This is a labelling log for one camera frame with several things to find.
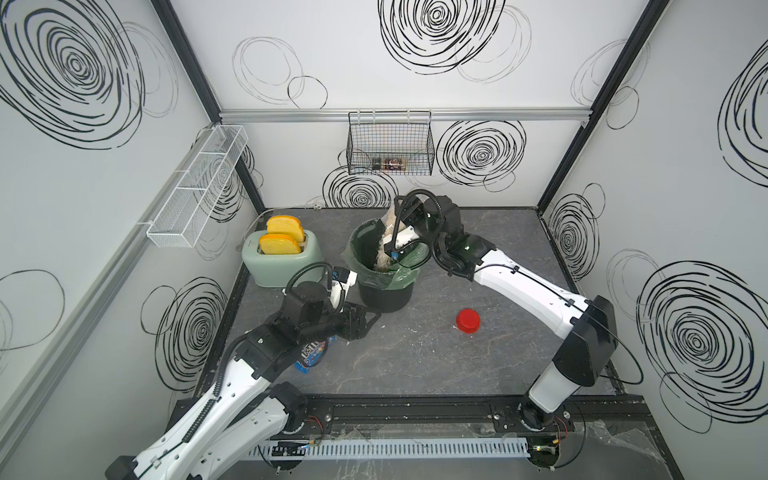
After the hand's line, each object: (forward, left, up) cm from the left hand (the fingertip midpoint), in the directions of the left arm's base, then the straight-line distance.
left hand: (372, 313), depth 68 cm
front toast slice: (+22, +29, -3) cm, 36 cm away
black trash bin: (+24, +3, -2) cm, 24 cm away
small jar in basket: (+43, -5, +10) cm, 45 cm away
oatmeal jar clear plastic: (+25, -3, +4) cm, 25 cm away
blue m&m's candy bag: (-3, +17, -21) cm, 28 cm away
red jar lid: (+9, -28, -22) cm, 36 cm away
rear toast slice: (+27, +27, -1) cm, 38 cm away
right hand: (+26, -9, +14) cm, 31 cm away
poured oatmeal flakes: (+19, -2, -6) cm, 20 cm away
